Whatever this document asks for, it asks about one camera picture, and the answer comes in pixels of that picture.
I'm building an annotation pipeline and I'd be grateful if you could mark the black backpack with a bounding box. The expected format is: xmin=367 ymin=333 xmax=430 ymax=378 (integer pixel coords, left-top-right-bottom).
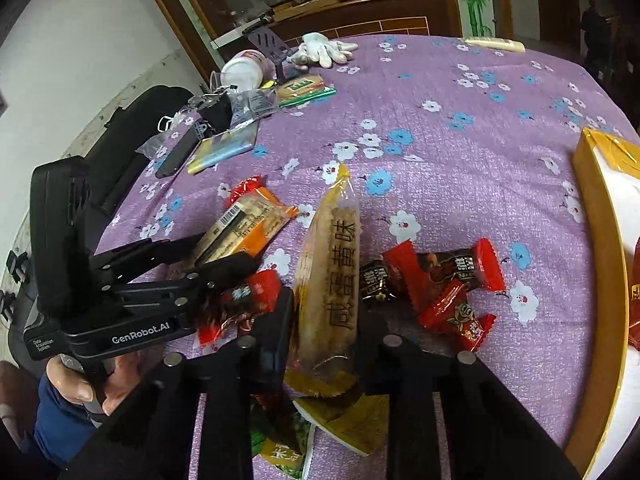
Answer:
xmin=85 ymin=86 xmax=193 ymax=252

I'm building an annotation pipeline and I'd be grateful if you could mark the white cloth glove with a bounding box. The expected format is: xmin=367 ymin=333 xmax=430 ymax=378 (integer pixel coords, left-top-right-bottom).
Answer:
xmin=288 ymin=32 xmax=359 ymax=70

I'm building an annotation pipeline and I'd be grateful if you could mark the red black sugar candy packet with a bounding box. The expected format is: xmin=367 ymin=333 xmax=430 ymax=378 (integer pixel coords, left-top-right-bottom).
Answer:
xmin=382 ymin=237 xmax=506 ymax=314

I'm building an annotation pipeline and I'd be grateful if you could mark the green biscuit packet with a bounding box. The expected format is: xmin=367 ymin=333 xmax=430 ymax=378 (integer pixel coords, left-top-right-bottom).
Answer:
xmin=277 ymin=75 xmax=336 ymax=107

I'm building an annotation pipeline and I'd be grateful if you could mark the green pea snack packet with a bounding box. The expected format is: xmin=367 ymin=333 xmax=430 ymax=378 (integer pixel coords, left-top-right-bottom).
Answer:
xmin=250 ymin=390 xmax=316 ymax=479

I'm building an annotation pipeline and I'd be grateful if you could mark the wooden counter cabinet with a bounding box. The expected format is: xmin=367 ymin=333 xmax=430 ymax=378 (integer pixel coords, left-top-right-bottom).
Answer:
xmin=209 ymin=0 xmax=452 ymax=61

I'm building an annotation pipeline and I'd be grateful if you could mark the white tube on table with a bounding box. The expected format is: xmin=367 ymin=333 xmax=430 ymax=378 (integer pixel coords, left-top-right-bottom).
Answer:
xmin=463 ymin=37 xmax=526 ymax=53

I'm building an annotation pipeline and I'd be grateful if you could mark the yellow green snack packet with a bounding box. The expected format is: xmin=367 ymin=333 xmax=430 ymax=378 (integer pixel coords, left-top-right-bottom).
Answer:
xmin=284 ymin=368 xmax=390 ymax=456

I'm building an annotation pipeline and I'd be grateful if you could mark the clear plastic bag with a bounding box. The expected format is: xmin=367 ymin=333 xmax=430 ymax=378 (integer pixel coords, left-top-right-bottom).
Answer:
xmin=229 ymin=89 xmax=279 ymax=130

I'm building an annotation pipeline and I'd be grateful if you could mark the salted egg yolk biscuit packet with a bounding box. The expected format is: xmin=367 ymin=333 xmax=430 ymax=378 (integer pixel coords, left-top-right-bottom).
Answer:
xmin=294 ymin=164 xmax=360 ymax=376

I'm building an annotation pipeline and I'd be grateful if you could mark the person in dark coat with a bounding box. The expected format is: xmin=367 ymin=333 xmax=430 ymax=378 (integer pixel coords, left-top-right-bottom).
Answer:
xmin=580 ymin=0 xmax=608 ymax=67

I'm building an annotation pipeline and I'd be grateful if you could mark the yellow blue booklet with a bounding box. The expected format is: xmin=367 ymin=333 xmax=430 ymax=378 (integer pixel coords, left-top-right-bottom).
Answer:
xmin=186 ymin=122 xmax=259 ymax=174

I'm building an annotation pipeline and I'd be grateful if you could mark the orange cracker packet with barcode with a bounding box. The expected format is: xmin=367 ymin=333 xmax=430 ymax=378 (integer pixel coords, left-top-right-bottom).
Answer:
xmin=186 ymin=186 xmax=298 ymax=266

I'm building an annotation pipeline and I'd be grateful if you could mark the yellow cardboard box tray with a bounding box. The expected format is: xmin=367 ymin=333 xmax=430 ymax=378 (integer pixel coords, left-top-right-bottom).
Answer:
xmin=565 ymin=128 xmax=639 ymax=479

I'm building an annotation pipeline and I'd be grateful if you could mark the person's left hand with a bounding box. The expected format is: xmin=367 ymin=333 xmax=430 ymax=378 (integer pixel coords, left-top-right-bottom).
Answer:
xmin=46 ymin=352 xmax=144 ymax=416

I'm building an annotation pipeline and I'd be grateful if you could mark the black phone stand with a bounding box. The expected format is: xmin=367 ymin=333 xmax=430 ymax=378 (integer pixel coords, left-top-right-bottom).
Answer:
xmin=244 ymin=26 xmax=291 ymax=84

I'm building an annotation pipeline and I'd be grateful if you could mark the white plastic jar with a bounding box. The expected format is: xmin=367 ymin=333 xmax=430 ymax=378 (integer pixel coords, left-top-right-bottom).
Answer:
xmin=220 ymin=49 xmax=276 ymax=92

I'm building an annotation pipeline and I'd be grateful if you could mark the black smartphone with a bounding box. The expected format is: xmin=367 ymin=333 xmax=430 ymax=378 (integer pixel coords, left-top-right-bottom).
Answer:
xmin=155 ymin=122 xmax=203 ymax=179

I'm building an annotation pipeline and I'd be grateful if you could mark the plastic bag with masks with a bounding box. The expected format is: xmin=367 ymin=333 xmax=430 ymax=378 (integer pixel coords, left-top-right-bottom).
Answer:
xmin=136 ymin=107 xmax=200 ymax=160

